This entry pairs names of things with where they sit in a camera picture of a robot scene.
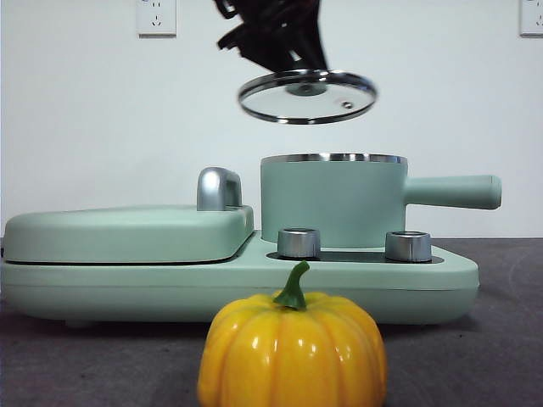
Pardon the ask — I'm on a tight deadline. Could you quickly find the silver griddle cover handle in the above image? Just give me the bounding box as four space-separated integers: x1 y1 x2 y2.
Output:
196 167 244 212

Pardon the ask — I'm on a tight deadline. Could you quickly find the yellow toy pumpkin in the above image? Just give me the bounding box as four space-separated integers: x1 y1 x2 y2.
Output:
197 260 389 407

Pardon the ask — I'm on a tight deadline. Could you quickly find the mint green pot with handle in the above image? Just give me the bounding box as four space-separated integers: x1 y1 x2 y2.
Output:
260 152 504 251

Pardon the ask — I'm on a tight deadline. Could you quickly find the silver control knob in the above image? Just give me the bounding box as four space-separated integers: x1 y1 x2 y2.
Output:
277 227 322 259
384 230 433 262

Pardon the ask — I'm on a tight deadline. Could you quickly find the white wall socket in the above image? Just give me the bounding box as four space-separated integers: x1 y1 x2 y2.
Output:
136 0 177 38
519 0 543 37

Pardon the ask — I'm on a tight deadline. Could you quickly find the mint green breakfast machine base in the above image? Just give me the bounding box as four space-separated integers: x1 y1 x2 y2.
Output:
0 231 481 330

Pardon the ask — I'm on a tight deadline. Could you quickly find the glass lid with green knob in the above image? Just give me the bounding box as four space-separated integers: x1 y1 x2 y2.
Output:
237 69 379 126

